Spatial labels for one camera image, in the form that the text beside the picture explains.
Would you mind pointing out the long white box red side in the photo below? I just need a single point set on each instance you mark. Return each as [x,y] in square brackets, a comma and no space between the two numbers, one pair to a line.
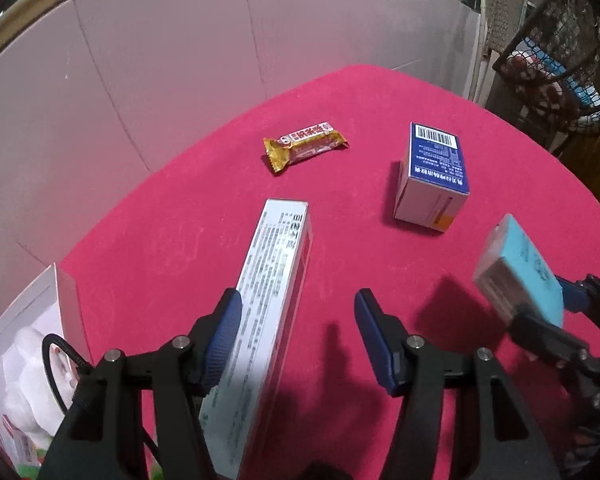
[275,270]

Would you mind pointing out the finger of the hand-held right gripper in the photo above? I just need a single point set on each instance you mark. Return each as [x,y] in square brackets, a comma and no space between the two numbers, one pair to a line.
[545,337]
[575,296]

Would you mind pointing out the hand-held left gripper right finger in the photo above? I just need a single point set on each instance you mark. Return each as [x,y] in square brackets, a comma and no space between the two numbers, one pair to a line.
[375,340]

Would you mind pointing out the white shallow tray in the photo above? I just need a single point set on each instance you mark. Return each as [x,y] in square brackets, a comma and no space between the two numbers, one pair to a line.
[67,300]

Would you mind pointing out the yellow snack bar packet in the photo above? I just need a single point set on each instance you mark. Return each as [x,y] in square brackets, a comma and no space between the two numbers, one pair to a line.
[305,145]

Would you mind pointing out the white partition board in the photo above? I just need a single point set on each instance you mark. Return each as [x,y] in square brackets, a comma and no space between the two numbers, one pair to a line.
[130,85]

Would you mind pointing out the blue and white box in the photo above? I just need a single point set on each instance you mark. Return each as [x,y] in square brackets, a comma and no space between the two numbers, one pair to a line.
[432,175]

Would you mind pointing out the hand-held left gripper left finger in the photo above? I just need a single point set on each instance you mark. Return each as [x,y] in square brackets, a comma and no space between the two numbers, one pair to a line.
[222,345]

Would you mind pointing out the red tablecloth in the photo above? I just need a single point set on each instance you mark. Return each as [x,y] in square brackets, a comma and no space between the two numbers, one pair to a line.
[355,100]

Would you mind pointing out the white plush toy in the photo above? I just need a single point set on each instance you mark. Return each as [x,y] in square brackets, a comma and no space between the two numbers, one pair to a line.
[30,385]

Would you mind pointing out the light blue box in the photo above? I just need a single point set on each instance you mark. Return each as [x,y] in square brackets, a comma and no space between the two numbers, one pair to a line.
[520,260]

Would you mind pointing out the white red label packet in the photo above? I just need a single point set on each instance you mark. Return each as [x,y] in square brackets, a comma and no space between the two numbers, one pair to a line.
[17,437]

